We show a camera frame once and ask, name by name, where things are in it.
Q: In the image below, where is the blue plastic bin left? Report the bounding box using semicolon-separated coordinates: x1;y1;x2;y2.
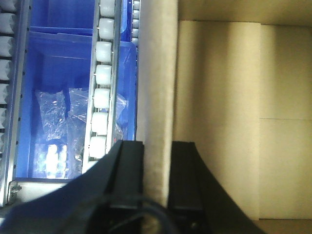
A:
15;0;137;181

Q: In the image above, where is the clear plastic bag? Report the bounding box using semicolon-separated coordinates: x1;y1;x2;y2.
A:
34;87;129;178

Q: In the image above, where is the brown EcoFlow cardboard box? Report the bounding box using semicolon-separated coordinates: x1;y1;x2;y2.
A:
136;0;312;234

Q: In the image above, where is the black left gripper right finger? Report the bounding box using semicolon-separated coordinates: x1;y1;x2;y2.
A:
168;141;264;234

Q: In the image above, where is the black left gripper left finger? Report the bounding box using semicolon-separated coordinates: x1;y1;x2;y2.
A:
0;140;144;234

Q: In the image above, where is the black cable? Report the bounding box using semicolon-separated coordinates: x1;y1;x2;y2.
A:
107;195;178;234

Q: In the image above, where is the white roller track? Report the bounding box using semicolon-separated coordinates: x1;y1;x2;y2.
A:
0;0;31;208
82;0;122;173
131;0;141;57

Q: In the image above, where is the white roller track behind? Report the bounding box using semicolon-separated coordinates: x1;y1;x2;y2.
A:
131;0;141;57

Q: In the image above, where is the white roller track far left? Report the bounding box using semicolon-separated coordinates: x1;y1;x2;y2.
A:
0;0;31;208

